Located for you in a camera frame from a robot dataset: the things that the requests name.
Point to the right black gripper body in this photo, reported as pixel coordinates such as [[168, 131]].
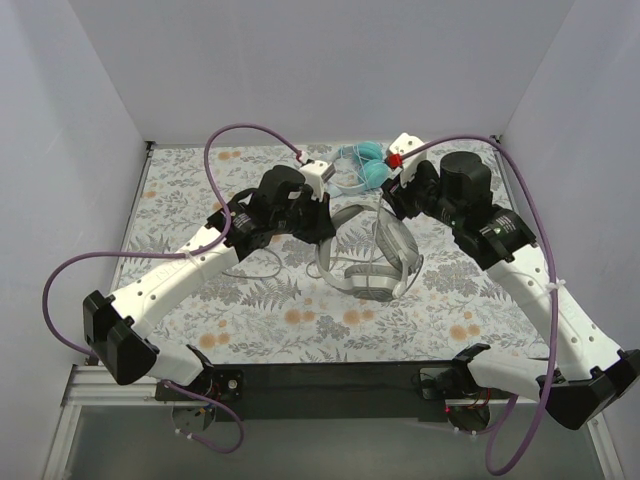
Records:
[[400, 195]]

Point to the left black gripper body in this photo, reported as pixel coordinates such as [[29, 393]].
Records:
[[316, 220]]

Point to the teal white headphones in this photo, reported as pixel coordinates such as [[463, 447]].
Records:
[[358, 168]]

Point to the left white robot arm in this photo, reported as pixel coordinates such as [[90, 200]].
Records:
[[118, 327]]

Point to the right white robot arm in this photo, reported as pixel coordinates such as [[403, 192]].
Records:
[[586, 370]]

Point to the floral table mat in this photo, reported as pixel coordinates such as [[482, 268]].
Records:
[[274, 307]]

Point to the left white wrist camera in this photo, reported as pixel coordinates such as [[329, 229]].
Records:
[[317, 174]]

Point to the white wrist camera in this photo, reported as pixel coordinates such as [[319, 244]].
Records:
[[400, 160], [317, 174]]

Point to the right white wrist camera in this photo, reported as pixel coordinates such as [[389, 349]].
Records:
[[400, 160]]

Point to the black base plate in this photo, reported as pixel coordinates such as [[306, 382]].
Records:
[[421, 390]]

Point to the aluminium frame rail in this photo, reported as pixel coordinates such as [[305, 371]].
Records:
[[106, 431]]

